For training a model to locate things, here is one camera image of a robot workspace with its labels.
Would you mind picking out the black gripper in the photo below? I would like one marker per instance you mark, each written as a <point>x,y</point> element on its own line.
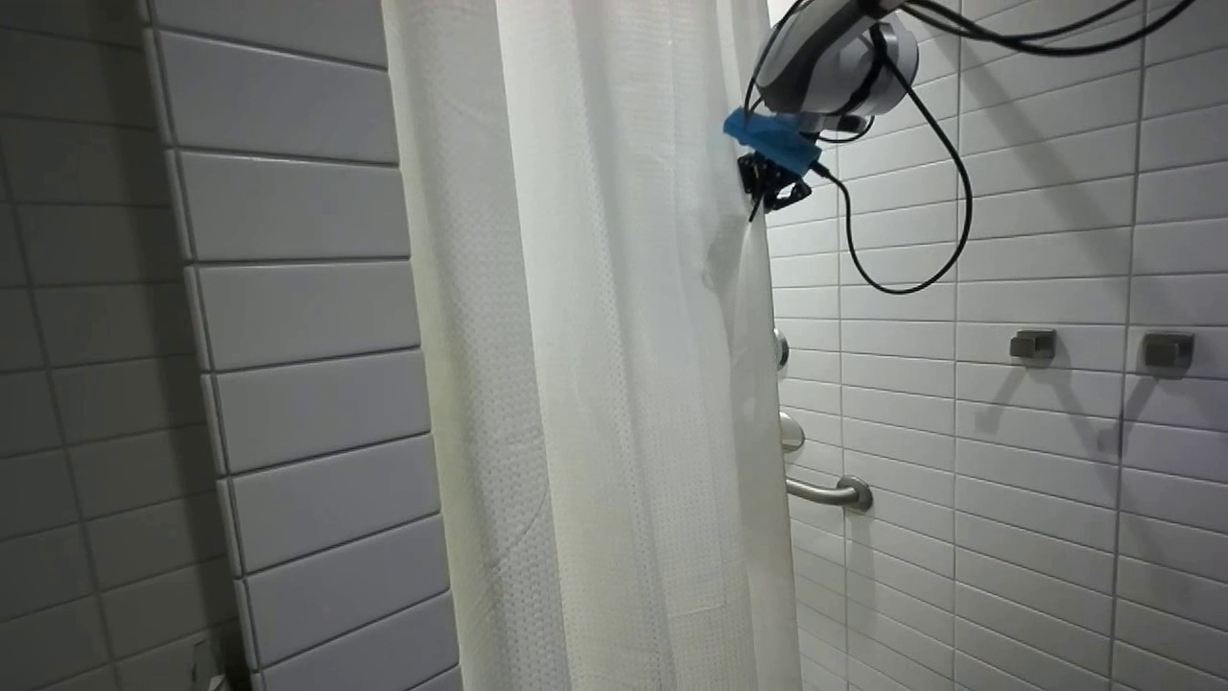
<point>771,184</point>

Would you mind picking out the white shower curtain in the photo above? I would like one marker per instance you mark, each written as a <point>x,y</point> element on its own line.
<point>600,351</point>

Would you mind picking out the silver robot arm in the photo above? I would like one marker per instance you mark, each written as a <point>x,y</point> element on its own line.
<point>826,74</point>

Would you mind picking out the oval chrome temperature valve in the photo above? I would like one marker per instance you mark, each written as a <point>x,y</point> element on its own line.
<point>794,436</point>

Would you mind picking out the horizontal chrome grab bar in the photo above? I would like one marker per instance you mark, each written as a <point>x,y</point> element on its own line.
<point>846,491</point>

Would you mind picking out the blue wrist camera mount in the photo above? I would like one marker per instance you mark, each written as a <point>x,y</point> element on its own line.
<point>776,141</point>

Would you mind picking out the left square wall hook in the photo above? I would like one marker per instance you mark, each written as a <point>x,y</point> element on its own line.
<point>1033,348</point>

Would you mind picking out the square wall hook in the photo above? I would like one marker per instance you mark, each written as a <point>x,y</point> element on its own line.
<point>1170,353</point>
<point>1033,348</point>

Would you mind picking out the right square wall hook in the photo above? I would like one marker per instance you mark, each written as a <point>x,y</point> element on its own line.
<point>1170,353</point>

